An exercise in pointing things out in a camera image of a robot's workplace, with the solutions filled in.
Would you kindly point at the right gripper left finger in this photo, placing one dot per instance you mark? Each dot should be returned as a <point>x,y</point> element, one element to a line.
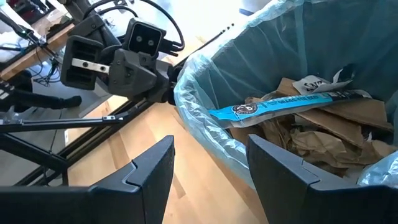
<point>146,193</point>

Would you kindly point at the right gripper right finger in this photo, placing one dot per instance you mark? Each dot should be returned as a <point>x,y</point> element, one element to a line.
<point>289,199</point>

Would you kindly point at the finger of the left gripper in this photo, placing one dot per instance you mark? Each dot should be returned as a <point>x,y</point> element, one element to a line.
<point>133,74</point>
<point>81,49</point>

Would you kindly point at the blue jerky stick wrapper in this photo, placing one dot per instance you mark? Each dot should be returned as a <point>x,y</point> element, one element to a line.
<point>280,107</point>

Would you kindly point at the brown paper piece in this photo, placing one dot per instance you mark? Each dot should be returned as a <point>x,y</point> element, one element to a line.
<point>351,115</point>

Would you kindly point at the white black printed wrapper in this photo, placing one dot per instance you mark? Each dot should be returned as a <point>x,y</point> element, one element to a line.
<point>314,85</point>

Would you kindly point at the blue plastic trash bag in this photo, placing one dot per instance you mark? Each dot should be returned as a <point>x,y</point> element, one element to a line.
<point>280,37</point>

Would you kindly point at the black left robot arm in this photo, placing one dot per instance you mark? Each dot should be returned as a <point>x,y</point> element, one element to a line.
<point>37,100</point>

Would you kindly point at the wooden workbench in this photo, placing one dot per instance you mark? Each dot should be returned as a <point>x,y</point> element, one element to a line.
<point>28,59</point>

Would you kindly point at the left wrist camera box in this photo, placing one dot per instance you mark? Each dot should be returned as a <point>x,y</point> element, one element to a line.
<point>144,39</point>

